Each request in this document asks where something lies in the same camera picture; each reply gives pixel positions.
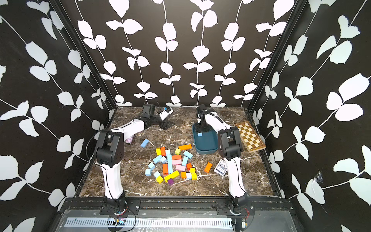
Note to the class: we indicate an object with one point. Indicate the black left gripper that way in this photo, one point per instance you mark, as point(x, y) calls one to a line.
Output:
point(165, 126)

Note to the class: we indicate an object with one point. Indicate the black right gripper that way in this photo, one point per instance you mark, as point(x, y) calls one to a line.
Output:
point(197, 128)

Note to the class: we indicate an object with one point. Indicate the lone light blue block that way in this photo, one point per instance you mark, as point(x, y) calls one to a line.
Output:
point(144, 143)

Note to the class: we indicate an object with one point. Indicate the light blue slanted block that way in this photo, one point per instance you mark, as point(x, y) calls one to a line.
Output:
point(185, 160)

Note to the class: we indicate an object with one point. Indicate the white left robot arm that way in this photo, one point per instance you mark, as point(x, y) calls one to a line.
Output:
point(109, 150)

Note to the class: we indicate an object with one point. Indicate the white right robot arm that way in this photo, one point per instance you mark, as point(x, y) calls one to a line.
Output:
point(229, 148)

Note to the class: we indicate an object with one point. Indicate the teal plastic tray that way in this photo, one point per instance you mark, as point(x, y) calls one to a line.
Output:
point(207, 143)

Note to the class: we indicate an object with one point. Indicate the red upright block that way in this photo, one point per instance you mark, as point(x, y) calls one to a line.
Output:
point(163, 151)

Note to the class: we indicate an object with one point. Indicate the long orange block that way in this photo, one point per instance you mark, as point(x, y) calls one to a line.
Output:
point(185, 147)

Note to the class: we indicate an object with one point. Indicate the red flat block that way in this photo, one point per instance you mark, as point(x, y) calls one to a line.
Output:
point(176, 157)

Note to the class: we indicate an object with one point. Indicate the light blue long block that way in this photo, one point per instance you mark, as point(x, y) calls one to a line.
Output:
point(157, 159)

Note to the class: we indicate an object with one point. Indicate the orange lone block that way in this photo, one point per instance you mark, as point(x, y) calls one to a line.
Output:
point(208, 167)

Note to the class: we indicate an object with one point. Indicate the orange upright block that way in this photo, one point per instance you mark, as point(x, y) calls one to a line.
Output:
point(165, 169)

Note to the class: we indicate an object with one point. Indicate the blue playing card deck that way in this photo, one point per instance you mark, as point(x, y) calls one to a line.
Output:
point(221, 168)

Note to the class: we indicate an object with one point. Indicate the pink block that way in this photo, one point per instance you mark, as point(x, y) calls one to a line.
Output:
point(180, 168)

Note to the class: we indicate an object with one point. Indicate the long yellow block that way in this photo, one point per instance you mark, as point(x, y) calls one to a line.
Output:
point(172, 175)

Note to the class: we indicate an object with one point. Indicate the wooden chessboard box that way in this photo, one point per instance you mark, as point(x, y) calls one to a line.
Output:
point(250, 137)

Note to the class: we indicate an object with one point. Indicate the small yellow block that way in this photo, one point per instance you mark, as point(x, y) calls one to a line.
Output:
point(159, 179)

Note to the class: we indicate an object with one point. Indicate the purple small block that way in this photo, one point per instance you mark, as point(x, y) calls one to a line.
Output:
point(170, 181)

